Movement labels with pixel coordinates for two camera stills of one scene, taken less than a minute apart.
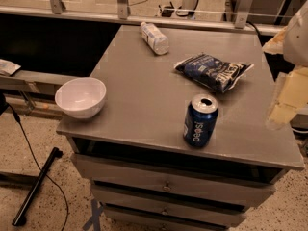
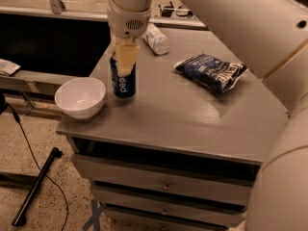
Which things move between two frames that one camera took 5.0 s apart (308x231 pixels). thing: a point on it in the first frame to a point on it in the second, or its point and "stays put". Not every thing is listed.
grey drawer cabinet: (134, 153) stays put
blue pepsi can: (200, 120) to (123, 87)
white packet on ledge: (9, 67) stays put
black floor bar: (20, 218) stays put
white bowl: (81, 98) stays put
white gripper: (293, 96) to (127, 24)
